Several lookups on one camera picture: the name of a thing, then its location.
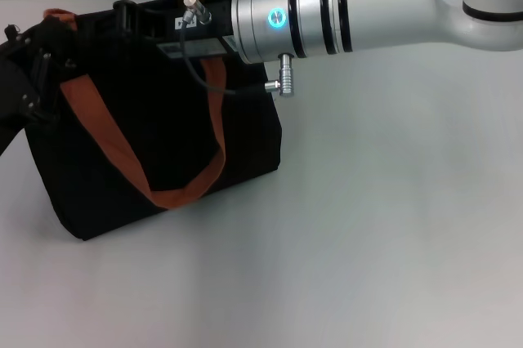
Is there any black bag with brown handles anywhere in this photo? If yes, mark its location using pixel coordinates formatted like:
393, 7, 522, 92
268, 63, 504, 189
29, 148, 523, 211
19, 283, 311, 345
6, 0, 284, 242

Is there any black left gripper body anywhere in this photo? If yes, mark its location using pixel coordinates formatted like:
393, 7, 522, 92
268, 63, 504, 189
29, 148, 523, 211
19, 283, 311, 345
0, 37, 40, 157

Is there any right gripper cable with plugs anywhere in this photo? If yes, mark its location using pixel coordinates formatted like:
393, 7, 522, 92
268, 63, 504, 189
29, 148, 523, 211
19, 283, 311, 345
177, 0, 296, 99

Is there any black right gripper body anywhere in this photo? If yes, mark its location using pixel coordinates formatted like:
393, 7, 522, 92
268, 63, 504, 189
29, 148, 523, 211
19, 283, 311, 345
113, 0, 243, 61

